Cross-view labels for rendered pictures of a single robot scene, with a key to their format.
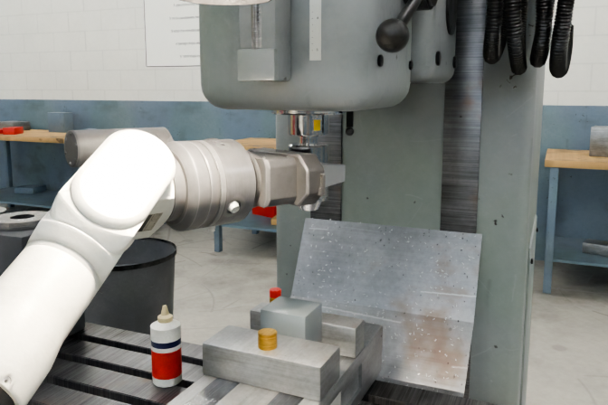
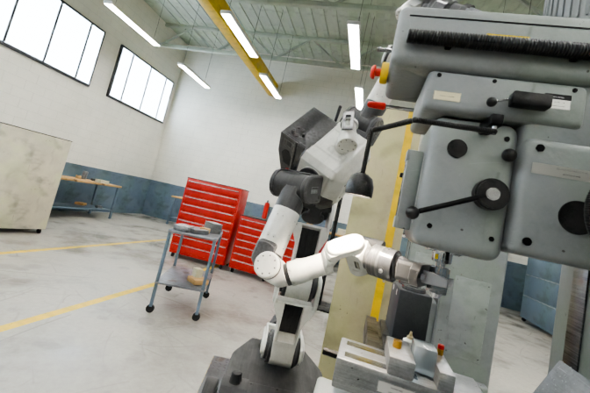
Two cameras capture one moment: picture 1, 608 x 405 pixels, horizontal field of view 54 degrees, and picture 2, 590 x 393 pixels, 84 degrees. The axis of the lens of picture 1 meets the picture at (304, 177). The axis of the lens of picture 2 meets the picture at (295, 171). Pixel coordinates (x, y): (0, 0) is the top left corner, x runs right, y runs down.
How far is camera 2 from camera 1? 0.77 m
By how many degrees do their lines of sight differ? 81
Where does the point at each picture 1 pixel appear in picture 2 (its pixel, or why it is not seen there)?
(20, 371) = (292, 271)
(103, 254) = (325, 260)
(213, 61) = not seen: hidden behind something
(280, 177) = (402, 267)
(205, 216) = (370, 269)
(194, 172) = (369, 253)
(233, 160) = (385, 254)
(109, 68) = not seen: outside the picture
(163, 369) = not seen: hidden behind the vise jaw
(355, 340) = (439, 378)
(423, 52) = (510, 235)
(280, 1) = (404, 200)
